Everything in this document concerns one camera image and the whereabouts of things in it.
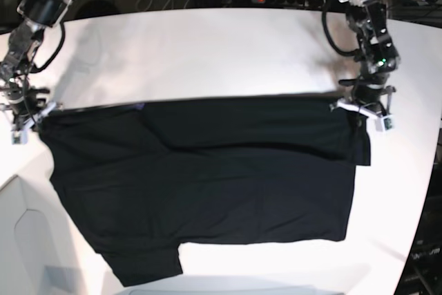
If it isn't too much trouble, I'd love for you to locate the white box at left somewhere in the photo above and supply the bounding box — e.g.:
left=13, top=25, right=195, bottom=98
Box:
left=1, top=175, right=88, bottom=294

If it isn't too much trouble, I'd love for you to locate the wrist camera at image right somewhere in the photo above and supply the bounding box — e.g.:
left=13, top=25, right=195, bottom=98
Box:
left=375, top=114, right=394, bottom=133

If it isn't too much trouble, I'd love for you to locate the wrist camera at image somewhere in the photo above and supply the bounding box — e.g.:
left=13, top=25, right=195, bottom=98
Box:
left=11, top=130, right=28, bottom=145
left=375, top=114, right=394, bottom=133

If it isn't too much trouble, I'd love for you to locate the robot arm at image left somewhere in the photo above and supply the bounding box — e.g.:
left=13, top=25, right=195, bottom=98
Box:
left=1, top=0, right=75, bottom=144

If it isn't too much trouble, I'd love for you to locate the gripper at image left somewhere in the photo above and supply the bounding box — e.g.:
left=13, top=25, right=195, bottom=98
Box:
left=1, top=86, right=63, bottom=136

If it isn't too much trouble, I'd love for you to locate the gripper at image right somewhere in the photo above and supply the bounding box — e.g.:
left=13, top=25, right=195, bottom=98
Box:
left=329, top=77, right=396, bottom=135

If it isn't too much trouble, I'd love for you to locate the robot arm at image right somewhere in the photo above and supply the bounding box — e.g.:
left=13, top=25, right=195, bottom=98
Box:
left=321, top=0, right=400, bottom=132

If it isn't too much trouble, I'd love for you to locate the black T-shirt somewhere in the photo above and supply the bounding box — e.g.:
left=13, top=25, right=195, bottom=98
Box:
left=39, top=97, right=371, bottom=287

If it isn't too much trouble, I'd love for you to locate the wrist camera at image left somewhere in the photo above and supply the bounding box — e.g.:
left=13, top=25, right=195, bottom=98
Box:
left=11, top=130, right=28, bottom=145

